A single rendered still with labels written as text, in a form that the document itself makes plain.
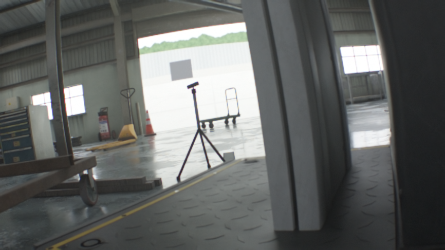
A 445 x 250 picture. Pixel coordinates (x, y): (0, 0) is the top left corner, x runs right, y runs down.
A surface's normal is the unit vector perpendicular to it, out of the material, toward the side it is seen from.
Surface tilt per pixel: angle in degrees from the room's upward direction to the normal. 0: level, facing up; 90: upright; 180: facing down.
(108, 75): 90
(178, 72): 90
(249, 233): 0
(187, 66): 90
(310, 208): 90
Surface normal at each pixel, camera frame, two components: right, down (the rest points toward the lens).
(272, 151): -0.44, 0.12
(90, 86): 0.10, 0.05
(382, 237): -0.15, -0.99
